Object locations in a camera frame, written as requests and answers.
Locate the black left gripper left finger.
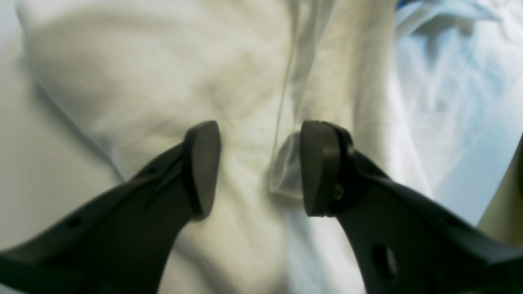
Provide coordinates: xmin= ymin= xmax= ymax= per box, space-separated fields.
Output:
xmin=0 ymin=121 xmax=221 ymax=294

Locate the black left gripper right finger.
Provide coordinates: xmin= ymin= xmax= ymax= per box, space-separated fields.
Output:
xmin=299 ymin=120 xmax=523 ymax=294

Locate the white printed T-shirt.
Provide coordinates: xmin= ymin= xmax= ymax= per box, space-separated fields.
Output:
xmin=17 ymin=0 xmax=522 ymax=294

